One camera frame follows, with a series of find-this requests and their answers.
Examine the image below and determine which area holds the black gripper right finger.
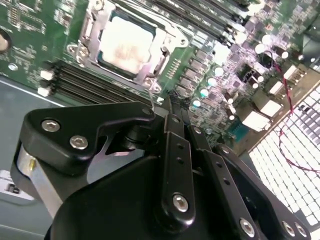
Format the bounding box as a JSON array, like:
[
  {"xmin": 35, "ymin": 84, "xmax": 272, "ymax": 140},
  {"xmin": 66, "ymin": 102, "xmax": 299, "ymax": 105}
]
[{"xmin": 177, "ymin": 98, "xmax": 313, "ymax": 240}]

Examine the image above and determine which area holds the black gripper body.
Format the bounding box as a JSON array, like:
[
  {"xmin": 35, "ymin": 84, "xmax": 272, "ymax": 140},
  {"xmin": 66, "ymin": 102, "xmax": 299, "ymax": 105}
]
[{"xmin": 44, "ymin": 124, "xmax": 276, "ymax": 240}]

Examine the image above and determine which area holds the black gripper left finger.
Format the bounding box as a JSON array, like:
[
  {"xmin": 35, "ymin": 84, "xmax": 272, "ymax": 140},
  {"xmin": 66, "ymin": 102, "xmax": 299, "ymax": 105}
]
[{"xmin": 10, "ymin": 96, "xmax": 197, "ymax": 228}]

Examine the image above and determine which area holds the metal socket cover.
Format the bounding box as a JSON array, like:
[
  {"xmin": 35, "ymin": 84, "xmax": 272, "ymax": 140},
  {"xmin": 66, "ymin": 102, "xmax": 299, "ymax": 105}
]
[{"xmin": 74, "ymin": 0, "xmax": 176, "ymax": 83}]

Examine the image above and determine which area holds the silver CPU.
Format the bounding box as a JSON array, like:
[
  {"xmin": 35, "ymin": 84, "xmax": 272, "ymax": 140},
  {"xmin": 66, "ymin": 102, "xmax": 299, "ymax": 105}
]
[{"xmin": 96, "ymin": 9, "xmax": 161, "ymax": 76}]

